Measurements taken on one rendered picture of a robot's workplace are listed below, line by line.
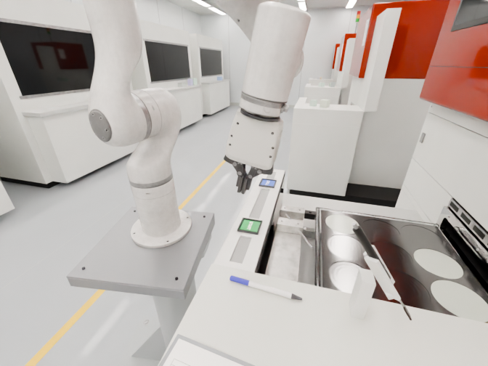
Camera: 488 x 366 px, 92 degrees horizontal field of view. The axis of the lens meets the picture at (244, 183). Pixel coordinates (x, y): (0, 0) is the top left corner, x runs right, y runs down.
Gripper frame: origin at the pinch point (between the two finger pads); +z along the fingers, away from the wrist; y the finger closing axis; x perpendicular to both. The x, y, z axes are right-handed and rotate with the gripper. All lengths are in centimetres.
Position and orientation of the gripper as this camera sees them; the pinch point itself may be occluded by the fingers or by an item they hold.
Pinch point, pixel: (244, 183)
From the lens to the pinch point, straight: 51.3
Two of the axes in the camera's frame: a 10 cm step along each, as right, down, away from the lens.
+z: -2.0, 8.5, 4.9
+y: -9.4, -3.0, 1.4
